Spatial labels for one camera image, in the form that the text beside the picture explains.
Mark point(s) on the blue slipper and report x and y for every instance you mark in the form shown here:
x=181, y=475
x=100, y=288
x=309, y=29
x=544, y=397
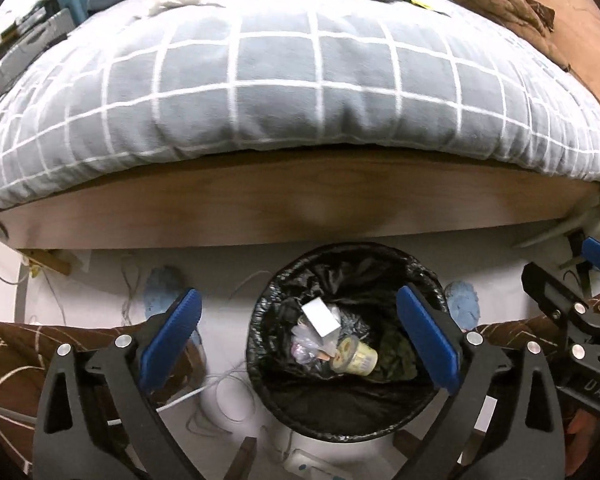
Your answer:
x=162, y=290
x=462, y=305

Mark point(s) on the grey suitcase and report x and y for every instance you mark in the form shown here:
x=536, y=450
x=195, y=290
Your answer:
x=25, y=55

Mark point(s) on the white cardboard box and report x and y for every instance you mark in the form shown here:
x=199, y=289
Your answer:
x=322, y=320

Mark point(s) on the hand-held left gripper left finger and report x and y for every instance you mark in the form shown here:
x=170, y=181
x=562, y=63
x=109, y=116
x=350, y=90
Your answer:
x=175, y=330

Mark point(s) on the yellow yogurt cup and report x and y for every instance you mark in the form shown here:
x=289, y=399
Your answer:
x=355, y=357

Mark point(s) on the wooden chair leg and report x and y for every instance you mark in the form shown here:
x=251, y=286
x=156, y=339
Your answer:
x=410, y=442
x=242, y=455

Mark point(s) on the black lined trash bin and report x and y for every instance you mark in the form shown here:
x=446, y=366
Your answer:
x=355, y=410

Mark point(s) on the wooden bed frame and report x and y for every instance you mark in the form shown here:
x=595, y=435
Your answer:
x=280, y=205

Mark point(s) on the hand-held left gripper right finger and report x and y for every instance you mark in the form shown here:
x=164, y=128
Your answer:
x=430, y=340

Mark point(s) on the person's right leg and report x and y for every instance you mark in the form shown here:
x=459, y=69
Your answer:
x=510, y=335

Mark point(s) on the white power strip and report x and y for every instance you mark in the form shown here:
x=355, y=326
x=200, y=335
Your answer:
x=307, y=467

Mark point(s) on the brown fleece jacket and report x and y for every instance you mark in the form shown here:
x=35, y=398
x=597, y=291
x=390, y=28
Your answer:
x=500, y=0

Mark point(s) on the person's right hand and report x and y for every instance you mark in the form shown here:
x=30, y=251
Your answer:
x=582, y=432

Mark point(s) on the wooden headboard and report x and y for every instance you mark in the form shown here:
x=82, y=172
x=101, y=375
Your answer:
x=580, y=20

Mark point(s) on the clear plastic bag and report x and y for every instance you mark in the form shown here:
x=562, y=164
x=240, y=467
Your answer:
x=305, y=347

